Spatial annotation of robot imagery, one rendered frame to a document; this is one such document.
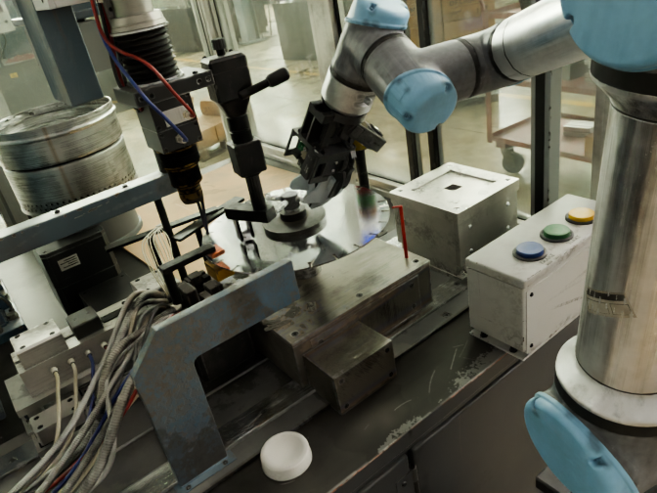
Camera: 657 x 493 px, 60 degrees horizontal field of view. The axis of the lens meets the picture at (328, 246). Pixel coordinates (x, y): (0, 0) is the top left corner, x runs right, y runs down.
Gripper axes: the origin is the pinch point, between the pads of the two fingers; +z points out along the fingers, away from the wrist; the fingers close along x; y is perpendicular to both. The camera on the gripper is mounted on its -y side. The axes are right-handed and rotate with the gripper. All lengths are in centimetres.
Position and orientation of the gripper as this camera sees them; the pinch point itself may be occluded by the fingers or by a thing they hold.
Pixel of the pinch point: (316, 201)
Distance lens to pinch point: 96.2
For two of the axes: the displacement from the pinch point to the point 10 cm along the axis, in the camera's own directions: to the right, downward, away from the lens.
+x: 5.8, 7.0, -4.3
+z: -3.0, 6.7, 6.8
